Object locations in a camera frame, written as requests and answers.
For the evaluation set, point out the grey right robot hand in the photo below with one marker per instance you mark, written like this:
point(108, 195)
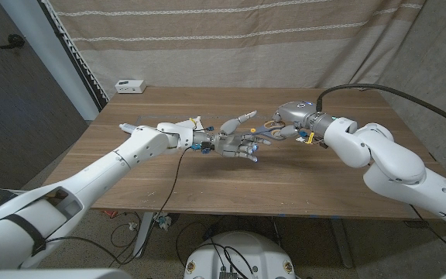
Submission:
point(300, 112)

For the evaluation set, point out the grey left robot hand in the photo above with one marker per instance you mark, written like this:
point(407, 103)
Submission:
point(227, 145)

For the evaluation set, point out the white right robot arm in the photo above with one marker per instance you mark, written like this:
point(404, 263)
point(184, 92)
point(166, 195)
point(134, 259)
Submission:
point(393, 162)

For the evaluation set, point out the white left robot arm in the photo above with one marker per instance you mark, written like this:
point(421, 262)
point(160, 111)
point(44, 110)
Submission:
point(130, 151)

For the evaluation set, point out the white toothpaste tube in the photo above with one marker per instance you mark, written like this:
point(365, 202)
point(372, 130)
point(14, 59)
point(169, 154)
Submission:
point(125, 126)

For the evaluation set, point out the beige striped curtain backdrop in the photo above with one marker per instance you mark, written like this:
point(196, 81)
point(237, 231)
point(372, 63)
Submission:
point(227, 58)

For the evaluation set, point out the crumpled blue white scrap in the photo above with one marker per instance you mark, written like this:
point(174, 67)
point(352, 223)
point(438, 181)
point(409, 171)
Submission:
point(163, 221)

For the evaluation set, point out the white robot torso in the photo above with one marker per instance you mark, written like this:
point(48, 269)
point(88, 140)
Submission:
point(242, 252)

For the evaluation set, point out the white power strip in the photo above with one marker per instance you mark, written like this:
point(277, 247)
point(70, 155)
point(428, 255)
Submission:
point(131, 86)

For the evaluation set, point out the grey metal table leg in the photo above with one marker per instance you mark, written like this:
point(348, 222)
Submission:
point(342, 244)
point(143, 232)

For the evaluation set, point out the small white floor scrap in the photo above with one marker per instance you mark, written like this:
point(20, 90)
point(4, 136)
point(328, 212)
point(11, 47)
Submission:
point(132, 226)

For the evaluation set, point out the black torso connector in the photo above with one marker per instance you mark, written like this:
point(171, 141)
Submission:
point(228, 276)

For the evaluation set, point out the small red floor object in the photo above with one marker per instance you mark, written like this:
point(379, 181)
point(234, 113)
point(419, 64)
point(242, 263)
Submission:
point(110, 213)

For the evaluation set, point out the black strip with zigzag trim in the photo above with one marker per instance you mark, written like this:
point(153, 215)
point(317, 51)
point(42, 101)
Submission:
point(77, 60)

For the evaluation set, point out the dark grey door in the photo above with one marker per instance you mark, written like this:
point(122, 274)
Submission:
point(21, 116)

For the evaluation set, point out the white robot chest panel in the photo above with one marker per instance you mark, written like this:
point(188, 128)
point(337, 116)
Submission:
point(52, 274)

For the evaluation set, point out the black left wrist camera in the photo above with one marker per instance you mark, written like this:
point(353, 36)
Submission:
point(206, 147)

